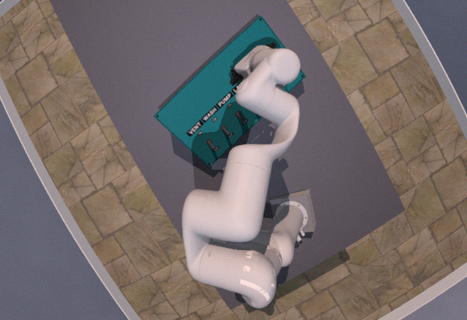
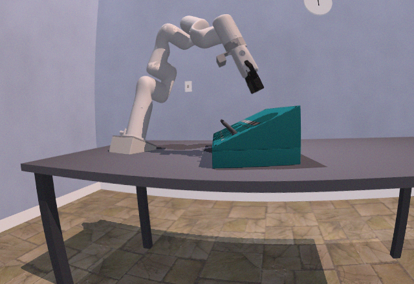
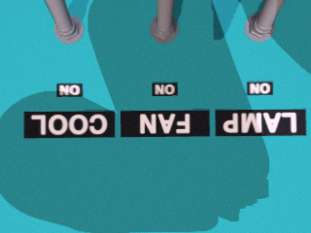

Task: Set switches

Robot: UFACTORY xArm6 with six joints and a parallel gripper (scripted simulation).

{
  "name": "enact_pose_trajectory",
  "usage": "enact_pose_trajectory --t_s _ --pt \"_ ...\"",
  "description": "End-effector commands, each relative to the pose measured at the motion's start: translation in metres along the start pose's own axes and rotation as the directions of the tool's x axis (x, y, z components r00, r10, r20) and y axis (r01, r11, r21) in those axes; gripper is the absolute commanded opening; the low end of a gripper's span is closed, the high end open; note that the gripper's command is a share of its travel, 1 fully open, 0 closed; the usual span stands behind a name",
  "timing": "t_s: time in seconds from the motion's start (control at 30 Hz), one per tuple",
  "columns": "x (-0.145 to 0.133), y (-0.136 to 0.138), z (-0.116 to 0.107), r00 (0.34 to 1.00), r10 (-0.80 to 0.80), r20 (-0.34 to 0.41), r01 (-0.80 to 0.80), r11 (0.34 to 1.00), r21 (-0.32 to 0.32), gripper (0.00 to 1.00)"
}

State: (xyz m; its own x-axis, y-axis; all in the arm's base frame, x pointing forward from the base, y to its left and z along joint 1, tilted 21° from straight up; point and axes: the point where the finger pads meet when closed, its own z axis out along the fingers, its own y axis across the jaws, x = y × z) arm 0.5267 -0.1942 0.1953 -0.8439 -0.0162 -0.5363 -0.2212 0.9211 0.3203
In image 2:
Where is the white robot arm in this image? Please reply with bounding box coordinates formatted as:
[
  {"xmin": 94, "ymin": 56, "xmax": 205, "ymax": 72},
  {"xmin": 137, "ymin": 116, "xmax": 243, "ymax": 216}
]
[{"xmin": 120, "ymin": 14, "xmax": 246, "ymax": 142}]

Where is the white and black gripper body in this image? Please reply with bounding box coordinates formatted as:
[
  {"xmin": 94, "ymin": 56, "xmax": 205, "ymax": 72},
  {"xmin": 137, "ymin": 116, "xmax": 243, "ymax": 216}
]
[{"xmin": 228, "ymin": 44, "xmax": 258, "ymax": 78}]

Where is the teal switch panel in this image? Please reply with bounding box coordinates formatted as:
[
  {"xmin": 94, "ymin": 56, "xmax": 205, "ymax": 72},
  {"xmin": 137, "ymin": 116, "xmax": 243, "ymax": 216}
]
[{"xmin": 212, "ymin": 105, "xmax": 301, "ymax": 168}]

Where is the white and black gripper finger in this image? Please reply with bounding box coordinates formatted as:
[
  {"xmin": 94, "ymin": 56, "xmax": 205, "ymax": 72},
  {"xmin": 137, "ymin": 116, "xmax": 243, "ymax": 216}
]
[
  {"xmin": 245, "ymin": 76, "xmax": 256, "ymax": 94},
  {"xmin": 245, "ymin": 60, "xmax": 264, "ymax": 92}
]

